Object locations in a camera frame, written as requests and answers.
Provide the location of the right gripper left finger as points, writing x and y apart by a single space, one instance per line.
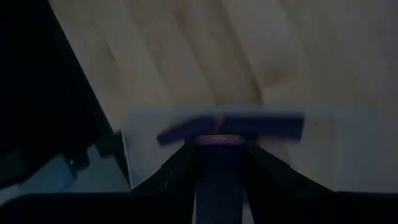
177 177

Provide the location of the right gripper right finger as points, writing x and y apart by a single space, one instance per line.
267 177

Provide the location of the purple rectangular block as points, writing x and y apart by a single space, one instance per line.
264 127

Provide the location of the clear plastic bin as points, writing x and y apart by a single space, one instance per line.
342 149

